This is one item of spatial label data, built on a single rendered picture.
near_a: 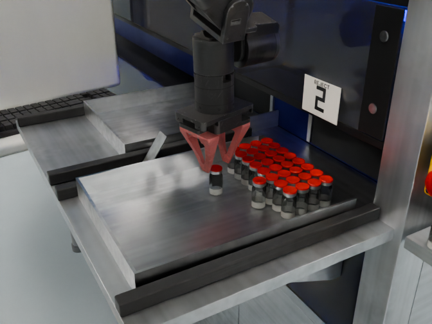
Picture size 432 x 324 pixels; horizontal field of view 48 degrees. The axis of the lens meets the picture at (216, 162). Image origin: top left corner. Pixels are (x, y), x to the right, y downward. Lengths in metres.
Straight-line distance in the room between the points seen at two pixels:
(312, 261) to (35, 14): 1.02
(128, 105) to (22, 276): 1.14
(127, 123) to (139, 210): 0.35
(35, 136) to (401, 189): 0.70
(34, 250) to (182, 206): 1.54
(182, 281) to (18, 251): 1.72
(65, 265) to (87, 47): 0.99
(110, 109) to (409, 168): 0.69
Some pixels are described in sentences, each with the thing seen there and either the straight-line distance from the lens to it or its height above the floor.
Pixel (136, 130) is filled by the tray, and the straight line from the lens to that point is 1.02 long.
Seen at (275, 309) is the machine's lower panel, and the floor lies 0.51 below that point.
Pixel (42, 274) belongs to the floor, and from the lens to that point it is 2.10.
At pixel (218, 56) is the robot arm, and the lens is 0.66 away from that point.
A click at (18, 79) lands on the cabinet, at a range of 1.43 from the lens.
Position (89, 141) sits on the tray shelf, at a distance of 1.00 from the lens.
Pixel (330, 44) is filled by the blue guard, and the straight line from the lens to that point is 0.77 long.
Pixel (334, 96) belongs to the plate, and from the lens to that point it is 0.77.
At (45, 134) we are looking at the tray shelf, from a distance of 1.06.
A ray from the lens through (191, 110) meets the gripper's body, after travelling 0.71.
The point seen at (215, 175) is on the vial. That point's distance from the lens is 0.76.
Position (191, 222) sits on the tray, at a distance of 0.71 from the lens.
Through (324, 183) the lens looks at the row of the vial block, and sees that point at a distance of 0.74.
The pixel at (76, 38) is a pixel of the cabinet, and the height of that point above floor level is 0.97.
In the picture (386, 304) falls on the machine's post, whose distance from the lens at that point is 0.82.
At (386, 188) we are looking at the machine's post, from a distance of 0.73.
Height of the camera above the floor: 1.28
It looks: 27 degrees down
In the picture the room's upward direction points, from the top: straight up
